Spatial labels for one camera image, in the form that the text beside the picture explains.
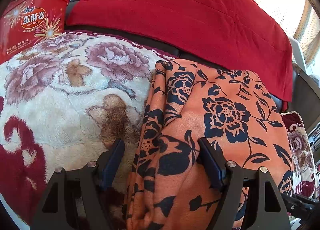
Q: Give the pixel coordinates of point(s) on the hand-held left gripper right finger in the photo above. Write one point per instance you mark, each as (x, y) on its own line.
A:
(212, 167)

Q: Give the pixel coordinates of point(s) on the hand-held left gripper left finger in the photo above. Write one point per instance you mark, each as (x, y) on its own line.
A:
(113, 167)

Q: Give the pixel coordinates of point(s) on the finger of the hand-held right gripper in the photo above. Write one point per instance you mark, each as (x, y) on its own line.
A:
(300, 202)

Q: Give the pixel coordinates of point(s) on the orange black floral cloth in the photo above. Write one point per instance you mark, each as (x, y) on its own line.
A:
(225, 110)

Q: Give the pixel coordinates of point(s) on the red white floral plush blanket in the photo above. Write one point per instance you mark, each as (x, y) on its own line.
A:
(67, 90)

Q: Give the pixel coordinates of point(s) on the white plastic object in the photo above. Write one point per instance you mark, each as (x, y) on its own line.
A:
(300, 52)

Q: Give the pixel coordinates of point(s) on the red cloth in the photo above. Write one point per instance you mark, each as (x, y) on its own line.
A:
(190, 17)

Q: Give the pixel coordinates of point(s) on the red snack bucket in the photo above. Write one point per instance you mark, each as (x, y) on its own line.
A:
(32, 22)

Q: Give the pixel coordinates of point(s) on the light patterned curtain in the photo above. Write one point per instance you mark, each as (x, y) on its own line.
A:
(306, 27)

